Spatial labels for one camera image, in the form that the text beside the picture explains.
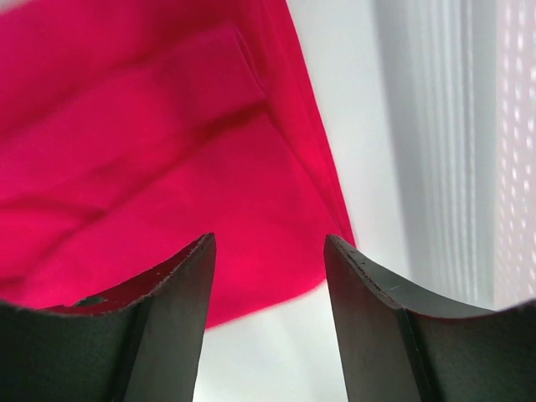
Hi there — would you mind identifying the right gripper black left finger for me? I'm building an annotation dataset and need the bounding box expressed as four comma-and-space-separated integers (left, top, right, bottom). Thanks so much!
1, 234, 216, 401

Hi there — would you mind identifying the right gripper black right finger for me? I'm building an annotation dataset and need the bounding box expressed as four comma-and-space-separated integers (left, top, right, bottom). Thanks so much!
324, 235, 535, 401

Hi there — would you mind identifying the red t shirt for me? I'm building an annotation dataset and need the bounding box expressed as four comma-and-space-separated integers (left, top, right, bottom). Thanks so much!
1, 1, 353, 327

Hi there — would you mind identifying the white plastic basket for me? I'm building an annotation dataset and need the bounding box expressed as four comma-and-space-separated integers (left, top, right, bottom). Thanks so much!
374, 1, 535, 310

